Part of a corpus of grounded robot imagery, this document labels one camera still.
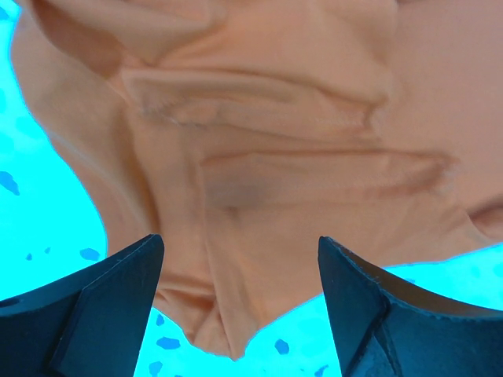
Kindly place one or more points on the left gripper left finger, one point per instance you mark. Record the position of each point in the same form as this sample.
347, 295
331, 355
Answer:
89, 323

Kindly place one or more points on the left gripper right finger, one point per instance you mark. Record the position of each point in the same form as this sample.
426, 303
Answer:
383, 325

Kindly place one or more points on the orange t-shirt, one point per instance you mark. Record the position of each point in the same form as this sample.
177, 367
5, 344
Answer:
243, 131

